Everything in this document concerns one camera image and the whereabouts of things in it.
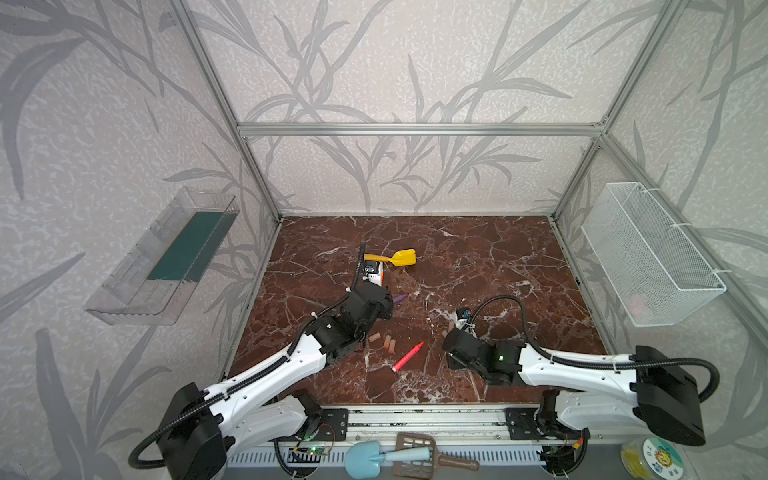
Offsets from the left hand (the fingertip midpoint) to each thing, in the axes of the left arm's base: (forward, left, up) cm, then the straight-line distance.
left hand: (390, 279), depth 79 cm
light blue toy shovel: (-38, +5, -17) cm, 42 cm away
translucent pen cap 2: (-10, +1, -18) cm, 21 cm away
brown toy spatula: (-40, -9, -18) cm, 45 cm away
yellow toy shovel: (+21, -2, -20) cm, 29 cm away
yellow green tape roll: (-38, -57, -9) cm, 69 cm away
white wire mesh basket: (-7, -57, +15) cm, 60 cm away
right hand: (-11, -16, -14) cm, 24 cm away
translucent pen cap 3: (-12, 0, -19) cm, 23 cm away
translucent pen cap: (-9, +5, -19) cm, 22 cm away
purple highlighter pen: (+4, -2, -19) cm, 20 cm away
